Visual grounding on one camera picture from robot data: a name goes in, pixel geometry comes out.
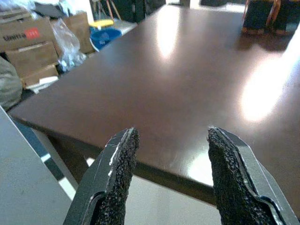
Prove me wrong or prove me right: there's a plain brown cardboard box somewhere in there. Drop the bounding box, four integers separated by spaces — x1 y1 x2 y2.
21 64 59 88
5 41 59 78

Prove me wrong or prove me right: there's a tall brown cardboard box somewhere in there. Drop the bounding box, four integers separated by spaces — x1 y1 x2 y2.
62 11 95 54

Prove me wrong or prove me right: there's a dark brown wooden table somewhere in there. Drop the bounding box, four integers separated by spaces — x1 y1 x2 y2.
8 4 300 213

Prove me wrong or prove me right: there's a yellow lid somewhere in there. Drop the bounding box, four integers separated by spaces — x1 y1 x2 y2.
90 19 115 28

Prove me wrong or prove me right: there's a blue bucket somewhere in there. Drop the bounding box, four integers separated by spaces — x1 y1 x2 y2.
90 27 123 52

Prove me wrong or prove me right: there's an orange and black box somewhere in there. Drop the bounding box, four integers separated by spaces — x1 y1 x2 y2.
242 0 300 36

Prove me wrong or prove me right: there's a clear plastic bag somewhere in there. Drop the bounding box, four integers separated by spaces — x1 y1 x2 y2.
50 18 87 68

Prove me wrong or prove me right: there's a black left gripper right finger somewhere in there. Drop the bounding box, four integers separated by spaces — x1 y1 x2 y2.
207 127 300 225

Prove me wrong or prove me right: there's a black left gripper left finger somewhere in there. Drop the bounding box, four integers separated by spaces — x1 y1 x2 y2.
62 127 140 225

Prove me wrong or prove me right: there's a grey cloth bundle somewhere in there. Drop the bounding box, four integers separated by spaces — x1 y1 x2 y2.
0 55 23 111

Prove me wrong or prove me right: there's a white chair with wooden legs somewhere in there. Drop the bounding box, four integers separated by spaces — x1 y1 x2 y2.
98 0 122 22

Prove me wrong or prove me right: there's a cardboard box with red print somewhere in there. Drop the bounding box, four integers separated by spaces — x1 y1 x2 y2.
0 16 55 52

